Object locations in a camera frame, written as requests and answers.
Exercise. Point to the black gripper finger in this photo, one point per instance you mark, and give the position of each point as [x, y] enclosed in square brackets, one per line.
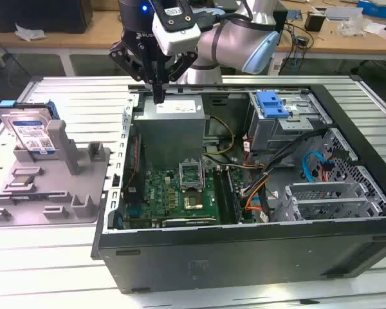
[185, 64]
[125, 54]

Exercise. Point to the hard disk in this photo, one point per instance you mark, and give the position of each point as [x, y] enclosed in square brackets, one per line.
[29, 128]

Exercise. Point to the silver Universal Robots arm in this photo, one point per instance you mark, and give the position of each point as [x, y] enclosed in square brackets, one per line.
[225, 38]

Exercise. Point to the metal disk bay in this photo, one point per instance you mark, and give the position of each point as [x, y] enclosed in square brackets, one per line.
[325, 193]

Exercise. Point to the wooden desk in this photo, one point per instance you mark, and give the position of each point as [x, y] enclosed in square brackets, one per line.
[99, 35]

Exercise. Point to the grey power supply unit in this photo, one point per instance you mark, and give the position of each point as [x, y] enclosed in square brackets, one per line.
[167, 135]

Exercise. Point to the large black computer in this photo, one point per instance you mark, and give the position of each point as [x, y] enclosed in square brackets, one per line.
[42, 16]

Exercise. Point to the blue plastic drive latch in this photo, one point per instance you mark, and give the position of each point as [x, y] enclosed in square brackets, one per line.
[271, 106]

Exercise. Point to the crumpled white tissue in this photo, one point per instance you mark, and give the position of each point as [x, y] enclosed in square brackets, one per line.
[29, 32]

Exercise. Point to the metal optical drive cage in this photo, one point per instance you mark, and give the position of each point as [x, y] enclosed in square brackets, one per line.
[286, 132]

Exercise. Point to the green motherboard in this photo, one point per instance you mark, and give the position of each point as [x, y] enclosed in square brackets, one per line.
[161, 193]

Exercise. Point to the black RAM slot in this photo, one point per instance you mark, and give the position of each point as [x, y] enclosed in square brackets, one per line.
[221, 196]

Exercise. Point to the small black cube device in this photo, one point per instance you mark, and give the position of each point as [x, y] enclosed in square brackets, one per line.
[315, 22]

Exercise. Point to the CPU socket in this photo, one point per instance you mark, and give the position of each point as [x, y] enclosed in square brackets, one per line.
[193, 202]

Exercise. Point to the installed RAM stick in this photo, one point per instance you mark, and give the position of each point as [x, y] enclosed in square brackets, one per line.
[234, 196]

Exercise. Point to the grey parts rack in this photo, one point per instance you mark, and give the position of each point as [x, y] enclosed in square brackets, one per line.
[51, 193]

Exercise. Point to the black graphics card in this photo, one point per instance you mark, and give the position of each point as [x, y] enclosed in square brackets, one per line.
[189, 222]

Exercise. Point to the spare CPU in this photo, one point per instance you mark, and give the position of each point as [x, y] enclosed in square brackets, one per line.
[21, 181]

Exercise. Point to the clear plastic wrap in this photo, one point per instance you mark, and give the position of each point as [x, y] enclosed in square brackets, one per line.
[350, 25]

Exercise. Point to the spare RAM stick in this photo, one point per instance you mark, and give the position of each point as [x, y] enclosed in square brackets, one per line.
[22, 197]

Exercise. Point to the black PC case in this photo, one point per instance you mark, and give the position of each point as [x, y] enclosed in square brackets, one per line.
[244, 257]

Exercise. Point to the blue cardboard box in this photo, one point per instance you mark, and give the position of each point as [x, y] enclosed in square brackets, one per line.
[379, 8]

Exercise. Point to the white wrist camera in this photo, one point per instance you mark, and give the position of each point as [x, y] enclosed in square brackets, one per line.
[180, 42]

